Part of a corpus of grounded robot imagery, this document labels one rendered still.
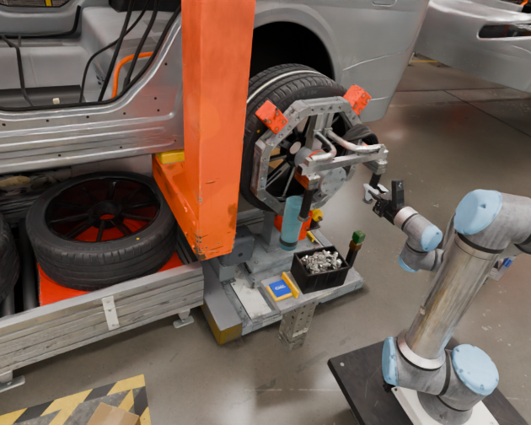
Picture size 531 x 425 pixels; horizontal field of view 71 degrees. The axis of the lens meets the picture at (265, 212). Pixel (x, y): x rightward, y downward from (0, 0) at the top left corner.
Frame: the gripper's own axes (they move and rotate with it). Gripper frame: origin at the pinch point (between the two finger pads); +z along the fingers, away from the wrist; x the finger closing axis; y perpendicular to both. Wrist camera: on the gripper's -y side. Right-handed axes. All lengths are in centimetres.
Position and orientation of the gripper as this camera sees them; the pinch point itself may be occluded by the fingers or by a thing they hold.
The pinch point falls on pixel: (369, 183)
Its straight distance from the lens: 163.9
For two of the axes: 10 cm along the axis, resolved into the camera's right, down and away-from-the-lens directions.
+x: 8.7, -2.2, 4.4
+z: -4.8, -5.8, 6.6
